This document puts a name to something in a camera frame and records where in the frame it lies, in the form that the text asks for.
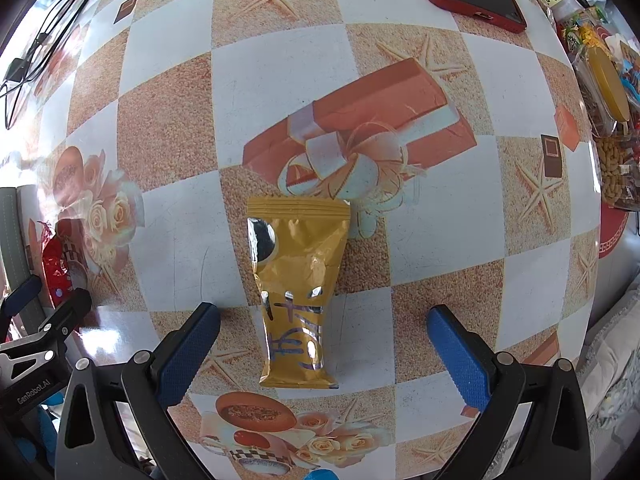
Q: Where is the red round coaster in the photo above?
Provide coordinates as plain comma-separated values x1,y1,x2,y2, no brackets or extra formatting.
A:
599,203,629,259

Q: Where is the gold snack packet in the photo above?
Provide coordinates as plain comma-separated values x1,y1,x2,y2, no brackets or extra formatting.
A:
247,196,350,389

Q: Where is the yellow lid snack jar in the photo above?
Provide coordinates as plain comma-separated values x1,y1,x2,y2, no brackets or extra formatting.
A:
573,46,631,138

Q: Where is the black power adapter cable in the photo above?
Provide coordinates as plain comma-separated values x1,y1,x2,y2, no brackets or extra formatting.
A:
0,0,120,131

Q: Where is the long red snack packet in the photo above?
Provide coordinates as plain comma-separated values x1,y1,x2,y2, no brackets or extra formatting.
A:
40,219,87,308

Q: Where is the peanut jar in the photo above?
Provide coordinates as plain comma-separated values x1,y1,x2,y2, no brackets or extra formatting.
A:
596,136,640,211

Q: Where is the grey white storage tray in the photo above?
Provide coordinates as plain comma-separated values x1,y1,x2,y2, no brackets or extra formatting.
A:
0,188,44,334

